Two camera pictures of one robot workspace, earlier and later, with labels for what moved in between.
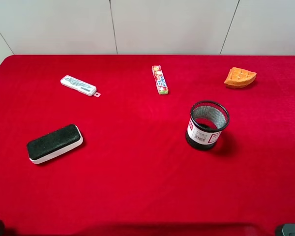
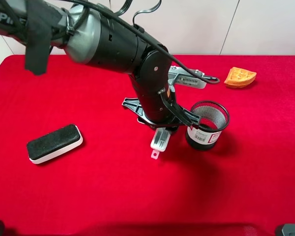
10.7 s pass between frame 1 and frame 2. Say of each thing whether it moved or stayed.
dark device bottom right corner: stayed
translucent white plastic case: moved
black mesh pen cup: stayed
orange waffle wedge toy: stayed
